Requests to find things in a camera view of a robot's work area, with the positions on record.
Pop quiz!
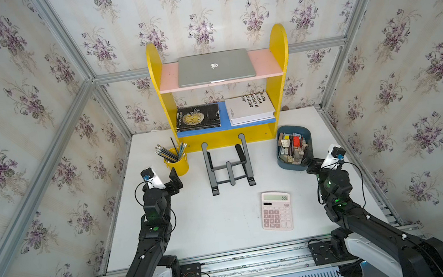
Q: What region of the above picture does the silver laptop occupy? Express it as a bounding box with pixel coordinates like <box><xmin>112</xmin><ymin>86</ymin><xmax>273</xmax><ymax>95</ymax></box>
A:
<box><xmin>178</xmin><ymin>48</ymin><xmax>256</xmax><ymax>88</ymax></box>

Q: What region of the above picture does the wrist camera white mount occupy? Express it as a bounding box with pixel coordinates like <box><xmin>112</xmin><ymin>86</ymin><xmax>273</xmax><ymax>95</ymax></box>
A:
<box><xmin>141</xmin><ymin>167</ymin><xmax>166</xmax><ymax>189</ymax></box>
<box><xmin>321</xmin><ymin>144</ymin><xmax>346</xmax><ymax>170</ymax></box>

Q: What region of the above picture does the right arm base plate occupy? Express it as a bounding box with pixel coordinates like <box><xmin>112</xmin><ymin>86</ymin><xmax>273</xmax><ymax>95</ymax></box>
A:
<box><xmin>307</xmin><ymin>239</ymin><xmax>352</xmax><ymax>266</ymax></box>

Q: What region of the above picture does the pink calculator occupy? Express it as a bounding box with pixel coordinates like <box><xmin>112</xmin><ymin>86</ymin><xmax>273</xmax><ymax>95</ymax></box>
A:
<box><xmin>260</xmin><ymin>191</ymin><xmax>294</xmax><ymax>231</ymax></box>

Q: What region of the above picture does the yellow pencil cup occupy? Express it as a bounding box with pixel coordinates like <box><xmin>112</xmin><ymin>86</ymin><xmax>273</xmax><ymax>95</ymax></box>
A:
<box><xmin>164</xmin><ymin>155</ymin><xmax>189</xmax><ymax>176</ymax></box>

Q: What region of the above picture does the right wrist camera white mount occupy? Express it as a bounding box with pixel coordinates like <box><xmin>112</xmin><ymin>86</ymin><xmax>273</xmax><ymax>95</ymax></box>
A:
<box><xmin>321</xmin><ymin>144</ymin><xmax>346</xmax><ymax>170</ymax></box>

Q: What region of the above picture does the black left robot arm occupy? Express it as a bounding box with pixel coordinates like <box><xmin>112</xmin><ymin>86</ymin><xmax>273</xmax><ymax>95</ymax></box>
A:
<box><xmin>125</xmin><ymin>168</ymin><xmax>183</xmax><ymax>277</ymax></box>

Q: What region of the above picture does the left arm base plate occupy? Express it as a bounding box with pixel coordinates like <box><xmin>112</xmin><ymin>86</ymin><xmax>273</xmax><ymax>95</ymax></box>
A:
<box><xmin>171</xmin><ymin>262</ymin><xmax>202</xmax><ymax>277</ymax></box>

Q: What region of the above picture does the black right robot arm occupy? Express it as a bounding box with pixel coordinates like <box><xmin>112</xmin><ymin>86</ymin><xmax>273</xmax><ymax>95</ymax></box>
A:
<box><xmin>306</xmin><ymin>148</ymin><xmax>443</xmax><ymax>277</ymax></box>

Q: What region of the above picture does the yellow pink blue shelf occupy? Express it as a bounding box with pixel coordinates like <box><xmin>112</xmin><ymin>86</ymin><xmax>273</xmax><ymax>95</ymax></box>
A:
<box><xmin>145</xmin><ymin>23</ymin><xmax>289</xmax><ymax>153</ymax></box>

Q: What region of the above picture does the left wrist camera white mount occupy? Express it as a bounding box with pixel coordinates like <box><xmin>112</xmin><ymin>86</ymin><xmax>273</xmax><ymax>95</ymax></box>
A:
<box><xmin>141</xmin><ymin>167</ymin><xmax>166</xmax><ymax>189</ymax></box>

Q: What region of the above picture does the black book gold emblem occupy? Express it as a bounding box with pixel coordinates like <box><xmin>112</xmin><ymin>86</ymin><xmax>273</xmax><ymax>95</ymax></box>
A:
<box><xmin>176</xmin><ymin>103</ymin><xmax>221</xmax><ymax>132</ymax></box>

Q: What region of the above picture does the blue tray of small items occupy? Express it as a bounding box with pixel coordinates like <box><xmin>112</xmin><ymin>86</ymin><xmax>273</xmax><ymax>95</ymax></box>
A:
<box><xmin>276</xmin><ymin>125</ymin><xmax>314</xmax><ymax>171</ymax></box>

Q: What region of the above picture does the white book black lettering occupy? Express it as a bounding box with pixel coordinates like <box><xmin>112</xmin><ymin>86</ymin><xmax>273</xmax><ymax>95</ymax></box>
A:
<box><xmin>225</xmin><ymin>92</ymin><xmax>276</xmax><ymax>126</ymax></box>

